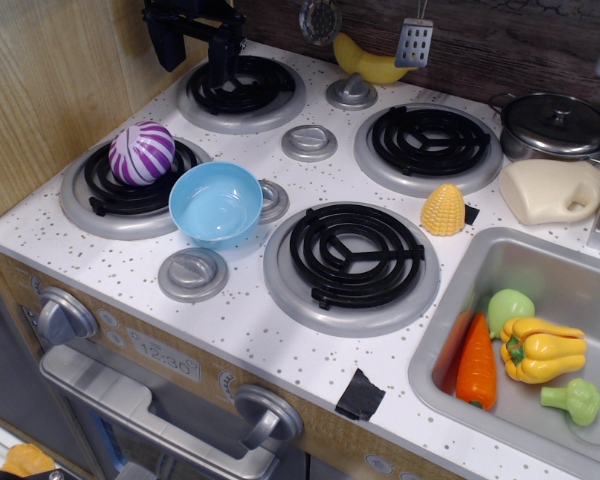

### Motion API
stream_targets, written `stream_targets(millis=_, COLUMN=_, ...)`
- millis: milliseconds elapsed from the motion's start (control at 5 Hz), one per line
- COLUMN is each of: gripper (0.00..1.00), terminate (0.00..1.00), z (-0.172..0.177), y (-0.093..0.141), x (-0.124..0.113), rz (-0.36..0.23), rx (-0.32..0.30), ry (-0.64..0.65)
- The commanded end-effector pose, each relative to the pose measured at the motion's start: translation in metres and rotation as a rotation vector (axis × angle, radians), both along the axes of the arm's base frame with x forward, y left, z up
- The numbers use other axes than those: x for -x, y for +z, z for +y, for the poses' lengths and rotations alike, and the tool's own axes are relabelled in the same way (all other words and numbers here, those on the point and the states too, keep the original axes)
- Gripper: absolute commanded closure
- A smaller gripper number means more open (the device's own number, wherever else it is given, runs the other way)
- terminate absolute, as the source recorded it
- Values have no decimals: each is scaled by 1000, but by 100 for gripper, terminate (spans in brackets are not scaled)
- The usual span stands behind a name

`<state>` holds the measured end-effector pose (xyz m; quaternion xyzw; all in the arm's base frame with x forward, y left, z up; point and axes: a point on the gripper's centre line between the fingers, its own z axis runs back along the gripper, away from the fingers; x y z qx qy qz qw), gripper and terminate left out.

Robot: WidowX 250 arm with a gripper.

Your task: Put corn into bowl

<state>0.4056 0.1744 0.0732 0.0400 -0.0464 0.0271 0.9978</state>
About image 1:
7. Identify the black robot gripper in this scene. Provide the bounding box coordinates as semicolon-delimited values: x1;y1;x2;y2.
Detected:
142;0;246;89

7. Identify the yellow toy corn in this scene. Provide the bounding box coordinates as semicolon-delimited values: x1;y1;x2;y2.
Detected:
420;184;465;236

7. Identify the light blue plastic bowl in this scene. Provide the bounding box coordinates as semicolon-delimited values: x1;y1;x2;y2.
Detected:
169;161;263;249

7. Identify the silver stove knob behind bowl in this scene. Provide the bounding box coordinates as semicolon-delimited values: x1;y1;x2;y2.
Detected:
259;179;290;225

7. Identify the black tape near corn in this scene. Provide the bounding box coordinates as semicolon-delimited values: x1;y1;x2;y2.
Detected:
464;204;480;226

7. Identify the hanging silver skimmer spoon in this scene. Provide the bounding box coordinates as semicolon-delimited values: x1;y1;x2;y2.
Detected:
299;0;342;47

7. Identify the purple white striped ball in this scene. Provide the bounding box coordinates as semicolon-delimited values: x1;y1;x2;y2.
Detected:
108;121;175;186

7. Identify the yellow toy banana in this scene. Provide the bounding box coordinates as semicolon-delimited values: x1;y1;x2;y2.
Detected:
333;33;416;85

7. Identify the silver stove knob centre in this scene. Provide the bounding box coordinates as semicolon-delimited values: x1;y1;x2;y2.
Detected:
281;125;338;162

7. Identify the silver stove knob back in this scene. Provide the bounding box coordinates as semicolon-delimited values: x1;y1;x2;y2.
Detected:
326;73;378;111

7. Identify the front left black burner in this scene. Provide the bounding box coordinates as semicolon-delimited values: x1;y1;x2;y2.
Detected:
60;138;211;240

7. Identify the hanging silver slotted spatula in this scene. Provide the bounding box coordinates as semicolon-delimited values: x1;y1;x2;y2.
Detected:
394;0;434;68

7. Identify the silver stove knob front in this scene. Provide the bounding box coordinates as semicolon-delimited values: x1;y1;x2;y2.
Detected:
157;248;229;303

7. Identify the back right black burner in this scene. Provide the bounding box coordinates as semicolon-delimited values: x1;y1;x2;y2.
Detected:
353;104;503;198

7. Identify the front right black burner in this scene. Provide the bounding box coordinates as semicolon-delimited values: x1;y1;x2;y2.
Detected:
263;202;440;338

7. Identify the left silver oven dial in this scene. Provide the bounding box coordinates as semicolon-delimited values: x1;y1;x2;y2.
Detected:
37;287;99;345

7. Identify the silver oven dial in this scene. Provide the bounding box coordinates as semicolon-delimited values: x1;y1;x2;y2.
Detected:
37;287;99;345
234;384;304;450

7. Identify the oven clock display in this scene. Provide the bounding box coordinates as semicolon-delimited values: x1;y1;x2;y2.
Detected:
127;327;201;383

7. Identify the small steel pot with lid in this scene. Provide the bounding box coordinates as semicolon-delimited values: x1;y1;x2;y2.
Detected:
488;93;600;164

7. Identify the cream toy jug bottle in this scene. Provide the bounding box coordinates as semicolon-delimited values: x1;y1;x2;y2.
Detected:
499;159;600;225

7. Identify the right silver oven dial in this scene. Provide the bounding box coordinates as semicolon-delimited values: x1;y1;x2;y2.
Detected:
234;384;304;450

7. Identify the black tape on counter edge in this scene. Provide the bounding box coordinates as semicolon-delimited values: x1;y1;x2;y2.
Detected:
335;369;386;421

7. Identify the light green toy pear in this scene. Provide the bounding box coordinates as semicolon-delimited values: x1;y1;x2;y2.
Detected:
487;289;536;339

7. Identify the orange toy carrot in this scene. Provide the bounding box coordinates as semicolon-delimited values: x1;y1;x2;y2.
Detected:
455;312;497;410

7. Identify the silver toy sink basin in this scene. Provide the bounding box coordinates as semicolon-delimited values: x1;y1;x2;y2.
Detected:
408;228;600;479

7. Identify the orange toy at bottom left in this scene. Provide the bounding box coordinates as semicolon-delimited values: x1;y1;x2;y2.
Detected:
0;444;56;478

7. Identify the yellow toy bell pepper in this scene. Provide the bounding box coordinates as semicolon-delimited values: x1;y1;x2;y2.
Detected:
500;317;588;384

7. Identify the green toy broccoli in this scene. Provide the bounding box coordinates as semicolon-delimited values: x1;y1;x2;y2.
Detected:
540;378;600;426

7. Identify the silver oven door handle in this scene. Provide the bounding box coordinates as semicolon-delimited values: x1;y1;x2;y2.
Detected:
40;346;279;479

